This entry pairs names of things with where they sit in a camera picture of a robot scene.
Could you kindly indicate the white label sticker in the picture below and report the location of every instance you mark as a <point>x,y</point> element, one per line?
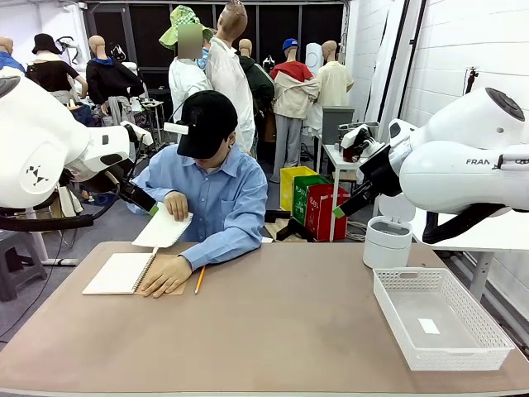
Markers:
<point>428,326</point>

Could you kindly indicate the person's left hand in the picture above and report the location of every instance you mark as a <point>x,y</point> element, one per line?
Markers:
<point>167,275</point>

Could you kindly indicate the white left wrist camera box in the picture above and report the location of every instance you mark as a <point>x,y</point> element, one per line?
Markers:
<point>140,132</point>

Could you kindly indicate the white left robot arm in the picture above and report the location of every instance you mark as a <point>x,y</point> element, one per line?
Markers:
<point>33,136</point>

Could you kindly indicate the tall mannequin in white coat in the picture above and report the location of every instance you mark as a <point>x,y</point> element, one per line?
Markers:
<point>231,91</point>

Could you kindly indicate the white perforated plastic basket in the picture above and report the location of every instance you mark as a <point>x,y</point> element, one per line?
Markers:
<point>454,360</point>

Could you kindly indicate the green recycling bin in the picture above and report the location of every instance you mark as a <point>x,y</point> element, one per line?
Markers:
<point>301,198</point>

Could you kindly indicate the person's left forearm blue sleeve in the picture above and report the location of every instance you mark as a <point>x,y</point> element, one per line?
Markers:
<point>219,250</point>

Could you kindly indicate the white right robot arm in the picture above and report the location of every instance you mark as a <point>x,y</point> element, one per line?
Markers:
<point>454,178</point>

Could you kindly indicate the grey cabinet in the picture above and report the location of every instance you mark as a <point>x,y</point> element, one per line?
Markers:
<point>336,120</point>

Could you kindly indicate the figure with green checked hat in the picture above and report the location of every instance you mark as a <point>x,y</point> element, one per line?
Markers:
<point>186,82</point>

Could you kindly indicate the person's blue shirt torso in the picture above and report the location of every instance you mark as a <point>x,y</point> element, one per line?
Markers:
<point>215,194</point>

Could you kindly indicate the white oval device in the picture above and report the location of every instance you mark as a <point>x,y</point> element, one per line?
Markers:
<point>314,58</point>

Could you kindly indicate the mannequin in blue shirt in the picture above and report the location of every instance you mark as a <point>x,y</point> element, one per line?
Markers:
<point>8,62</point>

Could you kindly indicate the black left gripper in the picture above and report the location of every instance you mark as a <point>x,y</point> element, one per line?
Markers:
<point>133,192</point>

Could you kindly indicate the black tripod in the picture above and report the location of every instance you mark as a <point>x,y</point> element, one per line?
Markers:
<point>470,82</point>

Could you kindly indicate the black floor stand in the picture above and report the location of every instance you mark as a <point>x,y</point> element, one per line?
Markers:
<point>295,229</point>

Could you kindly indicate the kraft cover spiral notebook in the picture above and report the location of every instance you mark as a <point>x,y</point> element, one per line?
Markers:
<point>115,273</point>

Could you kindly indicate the white torn notebook sheet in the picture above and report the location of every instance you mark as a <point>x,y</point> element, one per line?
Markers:
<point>161,231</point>

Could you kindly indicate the white side table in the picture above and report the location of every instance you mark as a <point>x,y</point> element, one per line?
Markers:
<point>496,231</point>

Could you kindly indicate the white round lidded bin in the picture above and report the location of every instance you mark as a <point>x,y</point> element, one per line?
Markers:
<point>386,248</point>

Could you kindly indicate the person's head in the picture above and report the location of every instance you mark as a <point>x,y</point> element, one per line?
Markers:
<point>213,162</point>

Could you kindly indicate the white background table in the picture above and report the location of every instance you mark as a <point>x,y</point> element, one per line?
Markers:
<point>336,198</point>

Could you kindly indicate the mannequin in cream shirt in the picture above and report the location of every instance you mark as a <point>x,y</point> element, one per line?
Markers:
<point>335,82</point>

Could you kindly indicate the mannequin in dark green jacket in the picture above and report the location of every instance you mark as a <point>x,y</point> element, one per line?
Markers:
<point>260,87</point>

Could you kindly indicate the cream hanging cloth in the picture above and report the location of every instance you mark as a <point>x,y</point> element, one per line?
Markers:
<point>68,202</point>

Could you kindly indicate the person's right hand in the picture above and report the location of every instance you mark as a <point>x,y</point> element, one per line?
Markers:
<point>177,204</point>

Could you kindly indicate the yellow recycling bin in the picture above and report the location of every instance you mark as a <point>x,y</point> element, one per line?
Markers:
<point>289,190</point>

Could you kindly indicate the mannequin in black hoodie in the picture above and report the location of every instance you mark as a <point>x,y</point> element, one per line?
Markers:
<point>109,80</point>

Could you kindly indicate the small cap-mounted camera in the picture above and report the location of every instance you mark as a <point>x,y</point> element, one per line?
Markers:
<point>175,128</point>

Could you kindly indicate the mannequin with black hat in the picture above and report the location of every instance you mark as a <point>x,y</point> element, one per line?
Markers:
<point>51,74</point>

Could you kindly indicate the red recycling bin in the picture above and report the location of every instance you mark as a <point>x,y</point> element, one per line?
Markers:
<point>326,225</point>

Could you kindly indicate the white floor stand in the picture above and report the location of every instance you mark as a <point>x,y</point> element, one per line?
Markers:
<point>39,244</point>

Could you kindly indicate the mannequin with blue cap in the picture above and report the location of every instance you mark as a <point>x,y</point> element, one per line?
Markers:
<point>291,95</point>

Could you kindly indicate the black baseball cap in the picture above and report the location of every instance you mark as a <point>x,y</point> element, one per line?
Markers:
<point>211,120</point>

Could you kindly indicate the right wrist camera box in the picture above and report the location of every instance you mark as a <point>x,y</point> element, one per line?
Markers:
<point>357,140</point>

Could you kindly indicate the grey plastic stool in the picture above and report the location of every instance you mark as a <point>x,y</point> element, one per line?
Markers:
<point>16,264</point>

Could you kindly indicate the yellow pencil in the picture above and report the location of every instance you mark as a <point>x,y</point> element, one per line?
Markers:
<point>200,280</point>

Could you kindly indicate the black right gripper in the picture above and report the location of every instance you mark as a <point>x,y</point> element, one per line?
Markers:
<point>380,175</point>

